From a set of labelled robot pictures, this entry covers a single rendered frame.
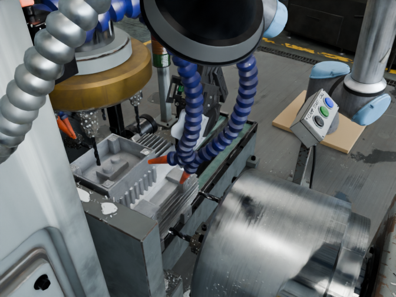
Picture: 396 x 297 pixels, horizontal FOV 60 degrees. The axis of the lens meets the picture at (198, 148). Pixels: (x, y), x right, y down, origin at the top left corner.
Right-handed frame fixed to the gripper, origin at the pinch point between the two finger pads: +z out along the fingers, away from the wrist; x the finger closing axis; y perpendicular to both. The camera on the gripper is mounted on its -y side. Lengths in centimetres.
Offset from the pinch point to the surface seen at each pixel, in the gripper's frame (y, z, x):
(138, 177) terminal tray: 14.2, 4.4, -1.0
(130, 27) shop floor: -313, -54, -274
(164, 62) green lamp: -36, -16, -34
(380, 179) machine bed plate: -56, 1, 40
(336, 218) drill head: 13.7, -1.2, 30.4
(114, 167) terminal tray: 15.2, 4.0, -5.7
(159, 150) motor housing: 4.5, 1.2, -3.9
